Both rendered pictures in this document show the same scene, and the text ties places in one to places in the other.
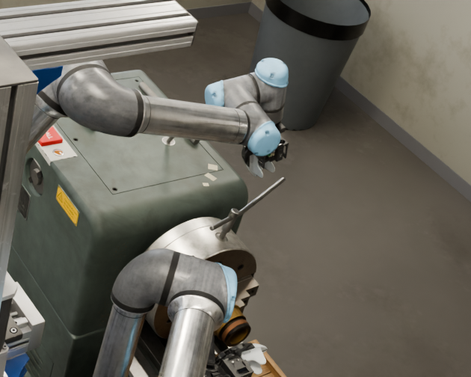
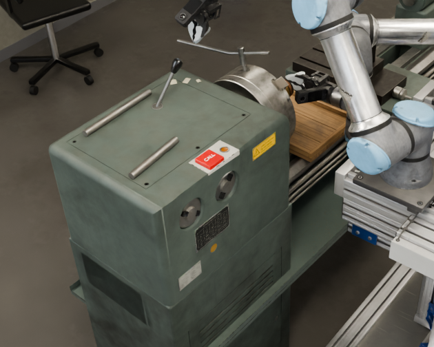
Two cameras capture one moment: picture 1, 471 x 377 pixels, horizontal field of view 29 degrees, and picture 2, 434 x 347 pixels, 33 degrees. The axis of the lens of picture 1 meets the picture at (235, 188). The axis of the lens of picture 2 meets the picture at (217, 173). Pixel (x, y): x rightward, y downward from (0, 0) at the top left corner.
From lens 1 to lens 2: 2.74 m
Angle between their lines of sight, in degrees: 66
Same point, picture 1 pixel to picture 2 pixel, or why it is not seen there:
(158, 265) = (362, 32)
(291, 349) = (57, 245)
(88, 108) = not seen: outside the picture
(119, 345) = not seen: hidden behind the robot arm
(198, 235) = (253, 78)
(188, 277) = (359, 23)
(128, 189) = (238, 109)
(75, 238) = (276, 150)
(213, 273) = not seen: hidden behind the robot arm
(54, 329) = (276, 228)
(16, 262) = (229, 266)
